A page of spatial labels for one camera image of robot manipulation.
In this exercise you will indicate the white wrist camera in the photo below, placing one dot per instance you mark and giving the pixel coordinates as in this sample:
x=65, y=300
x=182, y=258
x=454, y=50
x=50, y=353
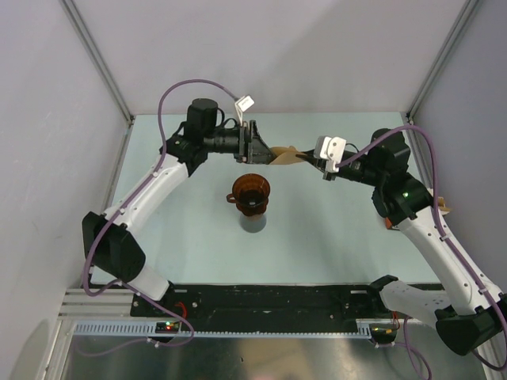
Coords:
x=242, y=105
x=331, y=150

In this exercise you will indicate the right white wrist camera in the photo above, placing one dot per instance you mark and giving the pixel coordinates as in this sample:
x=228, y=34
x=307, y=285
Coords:
x=331, y=150

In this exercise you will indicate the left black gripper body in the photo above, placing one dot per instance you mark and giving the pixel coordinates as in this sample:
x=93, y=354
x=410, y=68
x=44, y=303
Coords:
x=245, y=150

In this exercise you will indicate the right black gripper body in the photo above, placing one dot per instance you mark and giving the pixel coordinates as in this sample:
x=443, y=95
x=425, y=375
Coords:
x=329, y=176

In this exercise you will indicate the grey glass carafe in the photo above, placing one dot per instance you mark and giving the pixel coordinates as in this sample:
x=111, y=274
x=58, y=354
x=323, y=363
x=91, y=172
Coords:
x=253, y=224

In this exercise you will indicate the brown paper coffee filter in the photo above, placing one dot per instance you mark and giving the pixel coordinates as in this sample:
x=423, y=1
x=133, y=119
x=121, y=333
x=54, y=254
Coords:
x=287, y=156

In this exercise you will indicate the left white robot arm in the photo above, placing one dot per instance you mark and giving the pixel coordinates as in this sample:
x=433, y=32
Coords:
x=109, y=238

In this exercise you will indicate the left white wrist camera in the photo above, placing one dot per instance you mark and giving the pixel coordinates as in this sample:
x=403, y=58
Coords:
x=242, y=105

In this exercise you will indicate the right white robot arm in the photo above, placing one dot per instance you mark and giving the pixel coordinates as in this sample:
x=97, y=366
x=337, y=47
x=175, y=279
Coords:
x=472, y=309

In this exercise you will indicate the aluminium frame rail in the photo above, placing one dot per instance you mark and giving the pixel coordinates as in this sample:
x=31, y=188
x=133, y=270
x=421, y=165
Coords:
x=113, y=304

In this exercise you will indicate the amber plastic coffee dripper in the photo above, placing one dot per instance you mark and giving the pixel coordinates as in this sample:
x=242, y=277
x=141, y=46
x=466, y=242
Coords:
x=250, y=194

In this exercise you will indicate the black mounting base plate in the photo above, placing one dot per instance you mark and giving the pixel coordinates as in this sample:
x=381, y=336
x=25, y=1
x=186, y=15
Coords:
x=269, y=308

